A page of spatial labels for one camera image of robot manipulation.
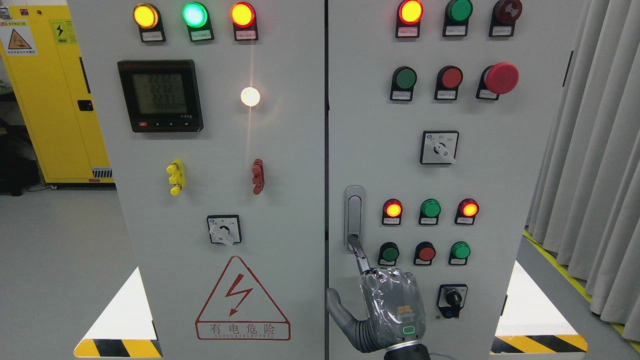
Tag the red push button upper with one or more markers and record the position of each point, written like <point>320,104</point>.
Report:
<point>447,83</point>

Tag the green push button lower right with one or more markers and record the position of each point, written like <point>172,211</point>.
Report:
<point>459,253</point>

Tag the red lit indicator right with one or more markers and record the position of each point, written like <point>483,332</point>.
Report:
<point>466,212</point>

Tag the grey curtain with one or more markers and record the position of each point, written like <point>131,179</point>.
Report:
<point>586,207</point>

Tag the grey right cabinet door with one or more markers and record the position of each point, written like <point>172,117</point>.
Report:
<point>376,143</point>

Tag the red push button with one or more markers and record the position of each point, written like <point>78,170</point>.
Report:
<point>447,83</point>
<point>424,254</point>

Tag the green indicator middle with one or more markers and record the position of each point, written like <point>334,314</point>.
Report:
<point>429,212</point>

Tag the silver cabinet door handle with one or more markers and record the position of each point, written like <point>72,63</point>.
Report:
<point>353,199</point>

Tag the yellow safety cabinet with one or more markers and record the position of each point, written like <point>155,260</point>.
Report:
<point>39,47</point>

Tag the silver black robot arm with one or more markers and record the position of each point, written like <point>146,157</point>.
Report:
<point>410,350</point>

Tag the green push button upper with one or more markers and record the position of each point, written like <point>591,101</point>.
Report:
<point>403,81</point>

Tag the red lit indicator left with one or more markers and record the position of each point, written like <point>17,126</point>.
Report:
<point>392,213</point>

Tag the grey cabinet door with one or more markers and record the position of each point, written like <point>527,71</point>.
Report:
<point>376,143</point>
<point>283,227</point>

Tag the red lit indicator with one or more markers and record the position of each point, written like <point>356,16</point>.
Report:
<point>392,213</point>
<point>466,212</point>

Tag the green light top right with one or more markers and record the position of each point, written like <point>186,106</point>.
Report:
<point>456,18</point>

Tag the red electric danger sign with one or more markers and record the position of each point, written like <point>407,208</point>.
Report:
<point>240,308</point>

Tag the red indicator light top left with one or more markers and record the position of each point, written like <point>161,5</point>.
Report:
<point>244,21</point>

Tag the grey left cabinet door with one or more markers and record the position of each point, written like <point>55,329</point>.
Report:
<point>283,227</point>

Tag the green indicator light top left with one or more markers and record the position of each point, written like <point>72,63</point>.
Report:
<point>198,22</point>

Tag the green push button lower left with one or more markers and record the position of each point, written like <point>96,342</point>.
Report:
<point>388,254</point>

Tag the left rotary selector switch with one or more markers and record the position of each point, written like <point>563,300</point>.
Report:
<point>224,229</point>

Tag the white indicator light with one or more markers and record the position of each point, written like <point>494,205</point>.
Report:
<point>250,96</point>

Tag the green push button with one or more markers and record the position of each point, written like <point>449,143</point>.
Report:
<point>459,253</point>
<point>403,81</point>
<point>388,254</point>

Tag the upper right rotary switch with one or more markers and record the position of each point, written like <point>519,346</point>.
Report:
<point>439,147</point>

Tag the yellow indicator light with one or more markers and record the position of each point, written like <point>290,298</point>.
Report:
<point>149,22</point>

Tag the red indicator light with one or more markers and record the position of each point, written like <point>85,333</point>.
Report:
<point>244,21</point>
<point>409,15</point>

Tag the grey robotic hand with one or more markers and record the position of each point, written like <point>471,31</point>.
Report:
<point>394,306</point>

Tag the red emergency stop button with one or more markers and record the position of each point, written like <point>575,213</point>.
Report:
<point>497,79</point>

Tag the black digital power meter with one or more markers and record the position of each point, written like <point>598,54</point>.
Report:
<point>161,96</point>

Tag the black knob selector switch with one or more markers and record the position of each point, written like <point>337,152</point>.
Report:
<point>451,300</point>

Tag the red indicator light top right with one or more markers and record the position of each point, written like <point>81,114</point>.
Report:
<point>409,15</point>

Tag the dark red buzzer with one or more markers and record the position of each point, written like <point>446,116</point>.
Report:
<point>504,15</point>

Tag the red push button lower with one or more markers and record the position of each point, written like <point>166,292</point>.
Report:
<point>424,254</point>

